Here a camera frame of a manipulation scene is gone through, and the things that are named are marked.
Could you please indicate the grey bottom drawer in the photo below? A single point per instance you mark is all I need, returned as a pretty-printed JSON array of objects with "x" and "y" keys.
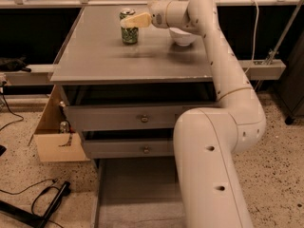
[{"x": 137, "y": 193}]

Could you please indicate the black cloth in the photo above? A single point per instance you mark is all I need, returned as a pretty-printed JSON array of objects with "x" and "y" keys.
[{"x": 13, "y": 64}]

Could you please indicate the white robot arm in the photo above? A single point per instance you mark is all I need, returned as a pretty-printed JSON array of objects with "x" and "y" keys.
[{"x": 205, "y": 138}]

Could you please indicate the grey top drawer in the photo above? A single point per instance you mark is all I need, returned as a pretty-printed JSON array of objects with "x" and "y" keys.
[{"x": 85, "y": 118}]

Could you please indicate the white bowl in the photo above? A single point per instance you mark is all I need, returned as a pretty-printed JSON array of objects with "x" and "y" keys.
[{"x": 181, "y": 37}]

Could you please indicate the grey drawer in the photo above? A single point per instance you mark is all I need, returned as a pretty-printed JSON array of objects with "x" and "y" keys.
[
  {"x": 137, "y": 193},
  {"x": 85, "y": 118},
  {"x": 128, "y": 148}
]

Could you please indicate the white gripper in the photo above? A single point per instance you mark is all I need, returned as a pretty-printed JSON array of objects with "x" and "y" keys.
[{"x": 157, "y": 13}]

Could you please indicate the green soda can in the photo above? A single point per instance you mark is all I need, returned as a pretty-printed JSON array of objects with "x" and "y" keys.
[{"x": 129, "y": 35}]

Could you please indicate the cardboard box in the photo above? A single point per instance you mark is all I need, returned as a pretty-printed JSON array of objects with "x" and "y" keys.
[{"x": 53, "y": 146}]

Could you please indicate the grey middle drawer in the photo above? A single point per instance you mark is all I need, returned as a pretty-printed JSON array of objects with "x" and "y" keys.
[{"x": 128, "y": 148}]

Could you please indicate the metal rail beam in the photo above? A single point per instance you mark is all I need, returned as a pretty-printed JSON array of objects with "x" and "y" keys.
[{"x": 259, "y": 70}]

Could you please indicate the black stand with cable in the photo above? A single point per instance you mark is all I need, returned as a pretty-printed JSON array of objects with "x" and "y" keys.
[{"x": 42, "y": 208}]

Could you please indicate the grey drawer cabinet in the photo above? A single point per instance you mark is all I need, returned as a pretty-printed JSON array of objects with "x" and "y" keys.
[{"x": 97, "y": 68}]

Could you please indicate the small bottle in box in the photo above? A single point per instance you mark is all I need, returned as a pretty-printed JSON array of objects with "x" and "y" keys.
[{"x": 64, "y": 127}]

